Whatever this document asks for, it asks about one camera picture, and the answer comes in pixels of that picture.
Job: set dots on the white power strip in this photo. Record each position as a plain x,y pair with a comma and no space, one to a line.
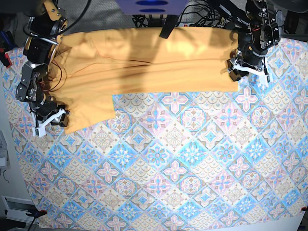
185,24

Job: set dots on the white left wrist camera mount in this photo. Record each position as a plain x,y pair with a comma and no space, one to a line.
263,77

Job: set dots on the purple base plate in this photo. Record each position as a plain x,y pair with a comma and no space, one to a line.
134,7

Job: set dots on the white box left edge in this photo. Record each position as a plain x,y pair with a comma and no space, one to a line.
4,155

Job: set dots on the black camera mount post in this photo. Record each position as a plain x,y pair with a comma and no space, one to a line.
168,26

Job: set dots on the white rail bottom left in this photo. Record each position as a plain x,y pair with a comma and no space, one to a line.
16,208

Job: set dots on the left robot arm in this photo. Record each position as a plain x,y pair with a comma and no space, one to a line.
264,30

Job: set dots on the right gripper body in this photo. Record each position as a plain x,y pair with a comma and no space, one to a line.
43,107

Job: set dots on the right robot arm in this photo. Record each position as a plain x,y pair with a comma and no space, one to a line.
44,27

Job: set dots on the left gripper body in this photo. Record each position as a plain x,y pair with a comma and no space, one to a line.
251,56

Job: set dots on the red clamp left top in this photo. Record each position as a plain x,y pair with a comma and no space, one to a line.
4,58

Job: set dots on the yellow T-shirt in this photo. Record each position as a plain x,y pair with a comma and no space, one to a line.
90,67

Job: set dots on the black orange clamp bottom left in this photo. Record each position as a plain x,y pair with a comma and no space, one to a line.
35,213

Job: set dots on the patterned tile tablecloth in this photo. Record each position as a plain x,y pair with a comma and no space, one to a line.
174,161

